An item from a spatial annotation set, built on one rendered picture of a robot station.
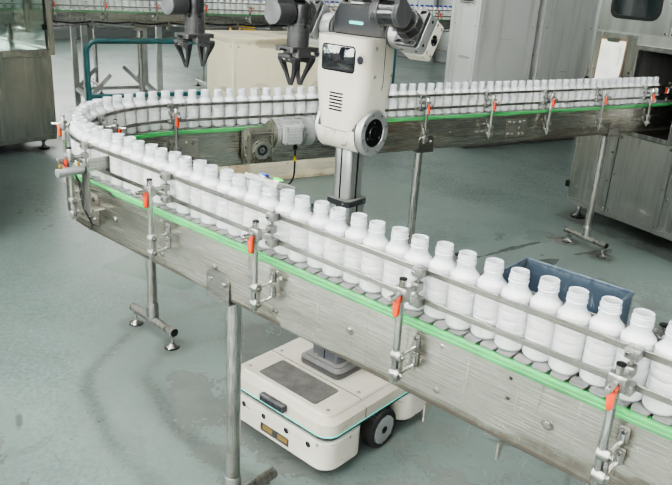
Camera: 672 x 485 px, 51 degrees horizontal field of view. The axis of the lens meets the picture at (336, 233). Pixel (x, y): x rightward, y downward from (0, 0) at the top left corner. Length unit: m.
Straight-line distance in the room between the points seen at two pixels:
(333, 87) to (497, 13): 5.43
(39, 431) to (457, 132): 2.53
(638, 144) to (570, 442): 4.06
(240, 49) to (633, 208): 3.15
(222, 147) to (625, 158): 3.12
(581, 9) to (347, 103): 6.40
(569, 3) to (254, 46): 3.95
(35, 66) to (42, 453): 4.57
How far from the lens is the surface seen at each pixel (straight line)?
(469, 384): 1.50
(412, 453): 2.80
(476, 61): 7.62
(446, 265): 1.49
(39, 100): 6.94
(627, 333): 1.34
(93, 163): 2.38
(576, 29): 8.57
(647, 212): 5.34
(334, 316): 1.68
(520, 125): 4.28
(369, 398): 2.63
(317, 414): 2.52
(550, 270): 2.08
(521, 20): 7.95
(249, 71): 5.76
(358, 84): 2.32
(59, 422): 3.01
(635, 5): 5.39
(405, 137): 3.77
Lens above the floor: 1.68
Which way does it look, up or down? 20 degrees down
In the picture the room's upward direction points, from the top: 3 degrees clockwise
